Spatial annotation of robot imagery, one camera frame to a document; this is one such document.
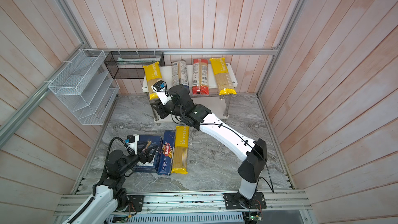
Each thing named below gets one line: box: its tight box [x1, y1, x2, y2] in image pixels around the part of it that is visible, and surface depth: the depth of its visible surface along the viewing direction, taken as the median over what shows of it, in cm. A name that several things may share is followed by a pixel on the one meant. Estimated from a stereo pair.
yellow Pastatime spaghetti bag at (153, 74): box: [142, 61, 163, 101], surface depth 82 cm
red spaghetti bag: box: [192, 58, 210, 95], surface depth 79 cm
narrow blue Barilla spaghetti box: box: [157, 130, 176, 176], surface depth 87 cm
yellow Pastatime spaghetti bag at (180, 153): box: [171, 126, 190, 175], surface depth 90 cm
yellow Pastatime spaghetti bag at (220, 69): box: [209, 57, 237, 96], surface depth 79 cm
